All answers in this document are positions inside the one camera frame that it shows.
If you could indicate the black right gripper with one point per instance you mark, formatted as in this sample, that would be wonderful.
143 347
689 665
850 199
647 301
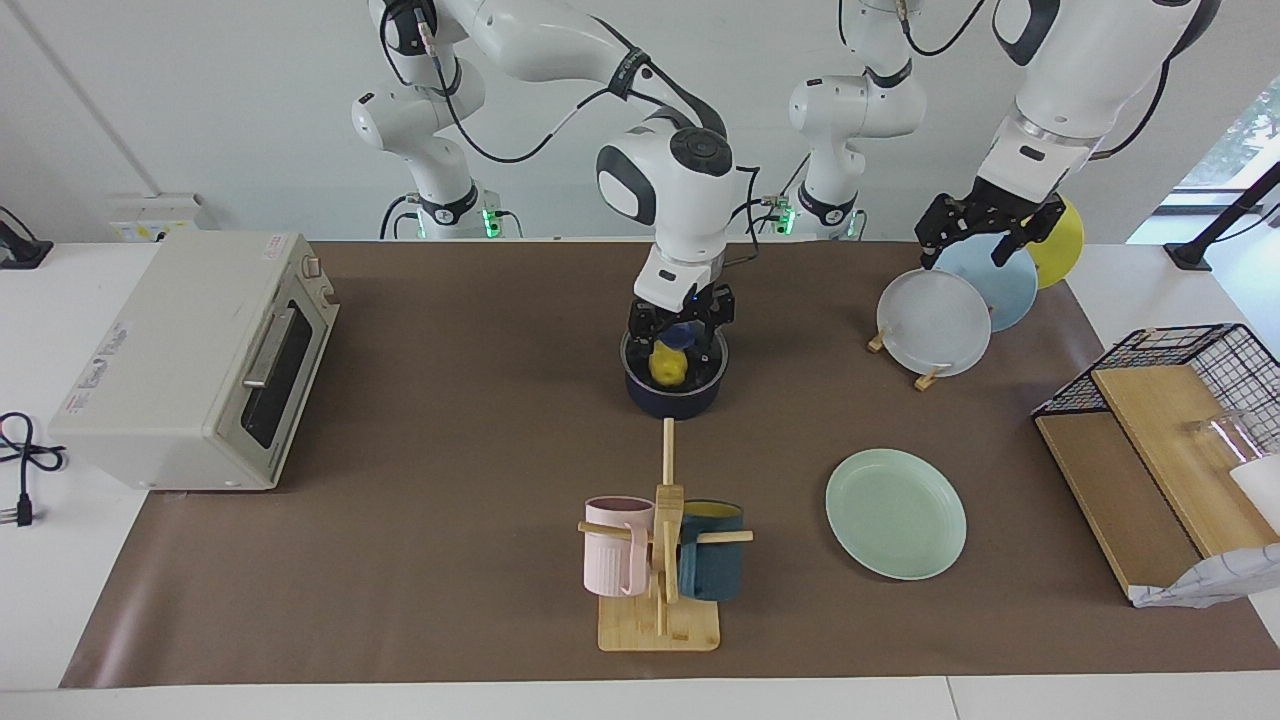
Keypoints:
685 305

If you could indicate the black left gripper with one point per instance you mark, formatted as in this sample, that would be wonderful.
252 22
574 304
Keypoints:
997 212

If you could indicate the glass lid with blue knob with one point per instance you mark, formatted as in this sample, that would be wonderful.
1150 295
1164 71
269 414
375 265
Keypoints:
638 365

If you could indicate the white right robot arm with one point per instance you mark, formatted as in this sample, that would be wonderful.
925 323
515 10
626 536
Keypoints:
680 190

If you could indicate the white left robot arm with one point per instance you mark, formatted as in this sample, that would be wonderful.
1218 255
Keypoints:
1080 70

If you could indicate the light blue plate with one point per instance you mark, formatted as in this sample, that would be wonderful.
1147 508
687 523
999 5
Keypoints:
1012 295

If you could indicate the yellow plate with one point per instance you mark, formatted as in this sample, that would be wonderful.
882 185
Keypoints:
1062 250

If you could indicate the grey plate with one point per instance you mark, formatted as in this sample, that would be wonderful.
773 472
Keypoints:
932 325

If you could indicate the wooden plate rack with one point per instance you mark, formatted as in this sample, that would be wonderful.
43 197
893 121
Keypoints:
926 380

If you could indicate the green plate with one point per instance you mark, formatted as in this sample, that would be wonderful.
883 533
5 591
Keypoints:
895 515

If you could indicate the dark blue saucepan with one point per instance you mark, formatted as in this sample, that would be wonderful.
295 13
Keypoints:
680 405

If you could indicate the pink ribbed mug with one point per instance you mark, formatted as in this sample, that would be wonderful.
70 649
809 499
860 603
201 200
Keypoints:
615 560

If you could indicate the dark teal mug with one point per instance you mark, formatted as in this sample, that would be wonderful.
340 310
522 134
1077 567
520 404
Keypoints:
712 570

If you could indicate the brown table mat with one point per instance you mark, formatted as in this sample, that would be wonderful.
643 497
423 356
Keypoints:
450 450

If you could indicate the window with greenery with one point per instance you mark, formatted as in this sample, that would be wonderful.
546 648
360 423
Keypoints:
1255 130

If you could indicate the wooden mug tree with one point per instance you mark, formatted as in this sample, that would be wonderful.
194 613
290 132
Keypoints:
660 625

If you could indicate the clear glass cup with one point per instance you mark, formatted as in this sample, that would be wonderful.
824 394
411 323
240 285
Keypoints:
1230 435

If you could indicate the white patterned cloth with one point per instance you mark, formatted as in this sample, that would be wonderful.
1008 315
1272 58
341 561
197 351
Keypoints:
1220 580

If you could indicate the white toaster oven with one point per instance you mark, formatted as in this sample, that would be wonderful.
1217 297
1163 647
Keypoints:
170 370

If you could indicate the white socket box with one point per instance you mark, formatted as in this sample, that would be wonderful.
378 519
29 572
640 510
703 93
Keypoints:
150 215

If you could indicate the black table clamp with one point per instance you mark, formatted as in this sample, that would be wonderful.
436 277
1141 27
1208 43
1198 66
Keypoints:
25 255

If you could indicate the black camera stand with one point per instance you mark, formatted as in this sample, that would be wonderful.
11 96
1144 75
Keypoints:
1190 255

